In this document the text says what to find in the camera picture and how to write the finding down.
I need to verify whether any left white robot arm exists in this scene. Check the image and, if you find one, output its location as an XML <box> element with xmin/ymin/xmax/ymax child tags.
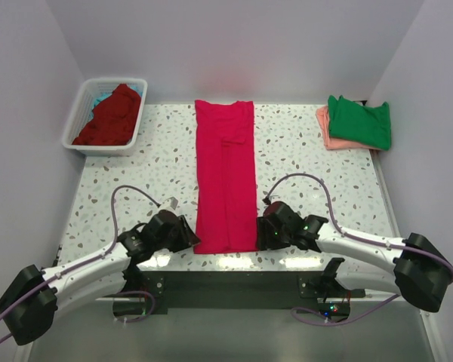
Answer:
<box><xmin>0</xmin><ymin>210</ymin><xmax>200</xmax><ymax>345</ymax></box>

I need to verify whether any aluminium rail frame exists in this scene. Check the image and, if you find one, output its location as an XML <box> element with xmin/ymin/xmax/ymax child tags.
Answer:
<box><xmin>14</xmin><ymin>150</ymin><xmax>447</xmax><ymax>361</ymax></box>

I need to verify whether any light blue t-shirt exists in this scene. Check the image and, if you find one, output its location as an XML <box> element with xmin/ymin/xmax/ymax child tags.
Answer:
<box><xmin>93</xmin><ymin>87</ymin><xmax>143</xmax><ymax>109</ymax></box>

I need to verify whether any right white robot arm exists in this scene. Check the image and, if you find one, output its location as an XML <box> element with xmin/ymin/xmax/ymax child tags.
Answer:
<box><xmin>257</xmin><ymin>201</ymin><xmax>453</xmax><ymax>312</ymax></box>

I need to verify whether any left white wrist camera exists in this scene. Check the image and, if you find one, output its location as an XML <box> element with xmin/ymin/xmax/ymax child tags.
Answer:
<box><xmin>159</xmin><ymin>197</ymin><xmax>178</xmax><ymax>213</ymax></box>

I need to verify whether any folded peach t-shirt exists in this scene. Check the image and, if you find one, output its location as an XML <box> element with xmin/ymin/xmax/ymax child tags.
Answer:
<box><xmin>316</xmin><ymin>106</ymin><xmax>378</xmax><ymax>151</ymax></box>

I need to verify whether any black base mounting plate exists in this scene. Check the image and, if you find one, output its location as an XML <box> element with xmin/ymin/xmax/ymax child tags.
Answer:
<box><xmin>97</xmin><ymin>269</ymin><xmax>367</xmax><ymax>321</ymax></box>

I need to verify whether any white plastic laundry basket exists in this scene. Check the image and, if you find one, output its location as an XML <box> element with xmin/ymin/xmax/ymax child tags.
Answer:
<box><xmin>62</xmin><ymin>77</ymin><xmax>147</xmax><ymax>156</ymax></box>

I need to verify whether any folded green t-shirt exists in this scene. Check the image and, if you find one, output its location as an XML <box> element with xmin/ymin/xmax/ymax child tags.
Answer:
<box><xmin>327</xmin><ymin>95</ymin><xmax>392</xmax><ymax>151</ymax></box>

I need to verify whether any dark red t-shirt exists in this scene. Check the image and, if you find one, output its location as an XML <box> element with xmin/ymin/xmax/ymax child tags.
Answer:
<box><xmin>72</xmin><ymin>84</ymin><xmax>141</xmax><ymax>146</ymax></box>

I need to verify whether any pink red t-shirt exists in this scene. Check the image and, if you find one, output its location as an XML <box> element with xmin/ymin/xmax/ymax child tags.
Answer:
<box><xmin>194</xmin><ymin>100</ymin><xmax>257</xmax><ymax>255</ymax></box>

